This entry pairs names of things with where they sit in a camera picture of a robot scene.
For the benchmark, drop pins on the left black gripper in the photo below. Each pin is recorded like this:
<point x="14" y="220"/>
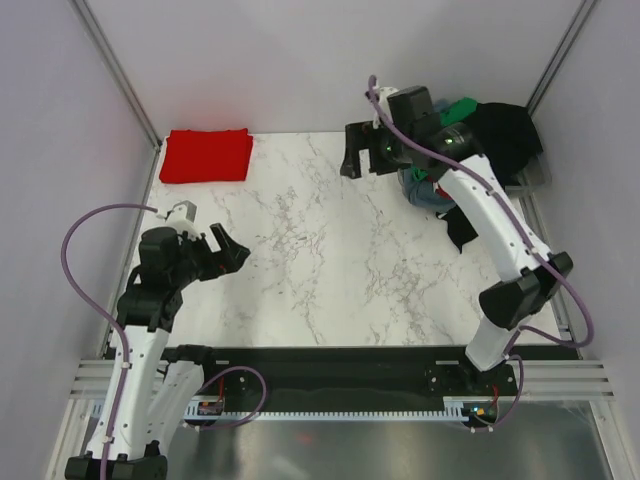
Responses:
<point x="230" y="258"/>

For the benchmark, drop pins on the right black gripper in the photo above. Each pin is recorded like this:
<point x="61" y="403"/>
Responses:
<point x="364" y="136"/>

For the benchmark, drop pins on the black t shirt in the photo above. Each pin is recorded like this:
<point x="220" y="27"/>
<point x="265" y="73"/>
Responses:
<point x="459" y="229"/>
<point x="507" y="136"/>

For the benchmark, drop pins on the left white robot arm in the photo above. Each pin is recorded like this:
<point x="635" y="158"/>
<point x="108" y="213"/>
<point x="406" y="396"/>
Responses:
<point x="138" y="419"/>

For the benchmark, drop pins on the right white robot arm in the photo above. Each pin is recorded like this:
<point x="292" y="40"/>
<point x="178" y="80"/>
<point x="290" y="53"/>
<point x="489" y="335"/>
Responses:
<point x="407" y="132"/>

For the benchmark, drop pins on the grey blue t shirt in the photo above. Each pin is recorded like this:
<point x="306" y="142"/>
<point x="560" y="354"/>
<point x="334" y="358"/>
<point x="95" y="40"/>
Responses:
<point x="419" y="190"/>

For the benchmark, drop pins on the folded red t shirt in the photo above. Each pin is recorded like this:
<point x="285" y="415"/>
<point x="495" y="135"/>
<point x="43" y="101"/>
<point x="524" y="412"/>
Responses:
<point x="202" y="157"/>

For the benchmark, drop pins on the dark red t shirt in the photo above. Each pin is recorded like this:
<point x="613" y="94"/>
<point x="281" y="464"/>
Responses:
<point x="441" y="192"/>

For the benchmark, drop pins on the green t shirt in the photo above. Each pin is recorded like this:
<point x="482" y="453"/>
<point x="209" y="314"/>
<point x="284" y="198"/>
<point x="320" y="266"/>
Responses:
<point x="458" y="111"/>

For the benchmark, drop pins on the clear plastic bin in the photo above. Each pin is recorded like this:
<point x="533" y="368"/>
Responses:
<point x="535" y="175"/>

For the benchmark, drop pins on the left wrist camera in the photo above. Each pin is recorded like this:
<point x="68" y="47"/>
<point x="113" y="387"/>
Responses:
<point x="181" y="217"/>

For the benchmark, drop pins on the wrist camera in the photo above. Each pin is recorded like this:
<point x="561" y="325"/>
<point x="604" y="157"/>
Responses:
<point x="382" y="94"/>
<point x="181" y="217"/>

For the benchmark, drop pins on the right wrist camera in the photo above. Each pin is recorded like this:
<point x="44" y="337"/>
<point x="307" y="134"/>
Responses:
<point x="382" y="94"/>

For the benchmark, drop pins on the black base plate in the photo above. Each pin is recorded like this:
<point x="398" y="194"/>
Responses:
<point x="230" y="371"/>

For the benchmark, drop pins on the right aluminium frame post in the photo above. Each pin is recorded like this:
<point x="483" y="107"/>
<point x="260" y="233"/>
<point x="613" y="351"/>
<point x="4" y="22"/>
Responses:
<point x="569" y="38"/>

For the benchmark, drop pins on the aluminium frame post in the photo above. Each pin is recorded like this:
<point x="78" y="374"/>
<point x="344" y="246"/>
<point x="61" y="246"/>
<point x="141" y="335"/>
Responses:
<point x="100" y="41"/>
<point x="569" y="38"/>

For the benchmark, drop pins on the white slotted cable duct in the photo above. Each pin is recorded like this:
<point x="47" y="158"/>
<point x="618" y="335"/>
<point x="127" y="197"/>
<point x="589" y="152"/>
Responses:
<point x="452" y="411"/>

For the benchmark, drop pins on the left aluminium frame post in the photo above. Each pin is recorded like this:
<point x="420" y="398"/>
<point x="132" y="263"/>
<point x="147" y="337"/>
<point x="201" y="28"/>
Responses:
<point x="100" y="41"/>

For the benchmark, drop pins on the aluminium front rail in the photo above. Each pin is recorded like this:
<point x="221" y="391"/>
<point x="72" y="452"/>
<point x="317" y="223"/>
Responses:
<point x="545" y="380"/>

